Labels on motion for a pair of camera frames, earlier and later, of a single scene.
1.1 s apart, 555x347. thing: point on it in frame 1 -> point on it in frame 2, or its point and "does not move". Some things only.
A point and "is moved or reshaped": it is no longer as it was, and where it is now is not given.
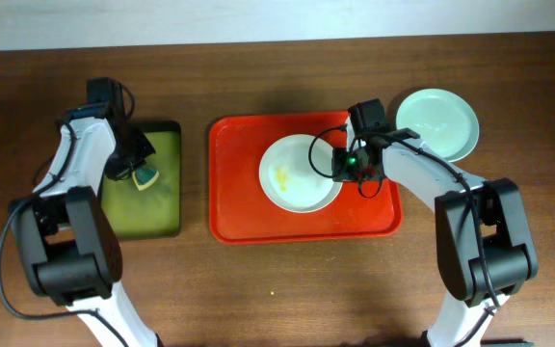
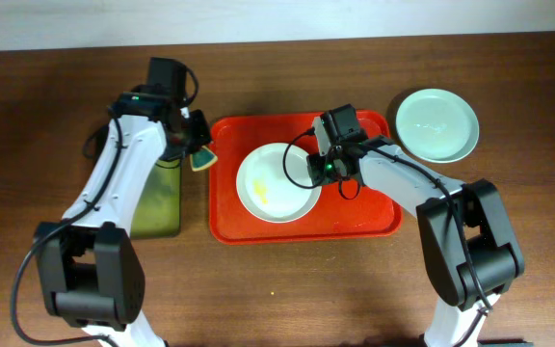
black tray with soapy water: [153, 212] does not move
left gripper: [133, 157] -> [199, 133]
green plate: [443, 120] does not move
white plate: [296, 173] is moved or reshaped
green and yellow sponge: [145, 177] is moved or reshaped
